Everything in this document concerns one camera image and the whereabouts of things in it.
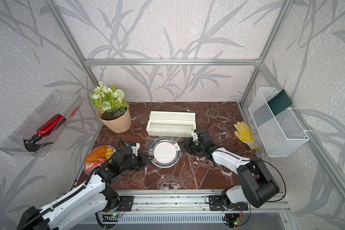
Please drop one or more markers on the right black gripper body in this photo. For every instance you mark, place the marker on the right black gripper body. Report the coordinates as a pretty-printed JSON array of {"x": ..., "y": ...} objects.
[{"x": 196, "y": 146}]

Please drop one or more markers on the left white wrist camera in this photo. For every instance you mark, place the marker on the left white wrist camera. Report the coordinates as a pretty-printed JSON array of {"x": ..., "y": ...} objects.
[{"x": 135, "y": 147}]

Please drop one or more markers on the cream plastic wrap dispenser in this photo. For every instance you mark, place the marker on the cream plastic wrap dispenser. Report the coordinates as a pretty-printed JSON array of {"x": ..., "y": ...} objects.
[{"x": 171, "y": 124}]

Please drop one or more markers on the brown slotted spatula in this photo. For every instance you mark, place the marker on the brown slotted spatula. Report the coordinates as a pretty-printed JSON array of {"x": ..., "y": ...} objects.
[{"x": 214, "y": 114}]

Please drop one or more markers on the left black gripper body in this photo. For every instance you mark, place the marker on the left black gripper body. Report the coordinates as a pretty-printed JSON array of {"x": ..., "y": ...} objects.
[{"x": 134, "y": 163}]

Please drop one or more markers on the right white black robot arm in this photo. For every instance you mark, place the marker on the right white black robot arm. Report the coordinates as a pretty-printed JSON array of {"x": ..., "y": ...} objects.
[{"x": 257, "y": 184}]

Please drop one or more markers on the clear plastic wall bin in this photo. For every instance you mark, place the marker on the clear plastic wall bin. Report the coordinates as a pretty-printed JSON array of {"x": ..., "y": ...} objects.
[{"x": 58, "y": 102}]

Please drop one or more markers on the yellow rubber glove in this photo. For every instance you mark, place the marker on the yellow rubber glove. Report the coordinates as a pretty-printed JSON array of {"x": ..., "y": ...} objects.
[{"x": 244, "y": 134}]

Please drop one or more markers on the white plate green rim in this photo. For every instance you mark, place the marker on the white plate green rim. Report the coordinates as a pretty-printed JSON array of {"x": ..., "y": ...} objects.
[{"x": 166, "y": 152}]

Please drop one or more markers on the white wire mesh basket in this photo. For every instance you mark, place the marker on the white wire mesh basket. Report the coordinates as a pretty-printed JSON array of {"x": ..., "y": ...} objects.
[{"x": 281, "y": 135}]

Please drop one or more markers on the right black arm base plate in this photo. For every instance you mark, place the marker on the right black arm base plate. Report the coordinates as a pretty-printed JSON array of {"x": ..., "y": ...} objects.
[{"x": 216, "y": 204}]

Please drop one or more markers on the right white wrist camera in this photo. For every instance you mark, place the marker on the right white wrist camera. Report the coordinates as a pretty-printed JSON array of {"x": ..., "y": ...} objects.
[{"x": 194, "y": 135}]

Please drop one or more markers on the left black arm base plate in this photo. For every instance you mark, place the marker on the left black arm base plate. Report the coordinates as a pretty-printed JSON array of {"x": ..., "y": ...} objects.
[{"x": 124, "y": 204}]

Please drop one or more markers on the clear plastic wrap sheet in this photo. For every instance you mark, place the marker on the clear plastic wrap sheet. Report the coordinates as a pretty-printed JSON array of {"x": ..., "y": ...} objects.
[{"x": 151, "y": 139}]

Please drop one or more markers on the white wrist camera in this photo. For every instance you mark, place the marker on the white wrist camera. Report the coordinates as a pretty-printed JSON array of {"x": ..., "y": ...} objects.
[
  {"x": 194, "y": 135},
  {"x": 135, "y": 147}
]

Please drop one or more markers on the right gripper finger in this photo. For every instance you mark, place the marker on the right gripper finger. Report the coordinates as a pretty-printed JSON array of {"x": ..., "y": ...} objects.
[
  {"x": 187, "y": 150},
  {"x": 186, "y": 143}
]

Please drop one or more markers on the red spray bottle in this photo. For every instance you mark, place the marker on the red spray bottle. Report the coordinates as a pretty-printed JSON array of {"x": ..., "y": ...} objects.
[{"x": 44, "y": 131}]

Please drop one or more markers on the purple plate of toy food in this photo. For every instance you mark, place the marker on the purple plate of toy food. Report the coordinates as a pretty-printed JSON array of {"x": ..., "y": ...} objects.
[{"x": 98, "y": 156}]

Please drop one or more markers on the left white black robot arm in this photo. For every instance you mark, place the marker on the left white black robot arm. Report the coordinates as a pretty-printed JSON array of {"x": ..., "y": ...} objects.
[{"x": 94, "y": 195}]

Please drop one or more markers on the dark green card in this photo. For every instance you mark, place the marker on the dark green card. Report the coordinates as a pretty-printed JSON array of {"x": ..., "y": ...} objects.
[{"x": 279, "y": 103}]

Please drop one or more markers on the artificial flowers in beige pot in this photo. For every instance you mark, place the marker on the artificial flowers in beige pot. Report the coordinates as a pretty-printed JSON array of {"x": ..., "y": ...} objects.
[{"x": 112, "y": 109}]

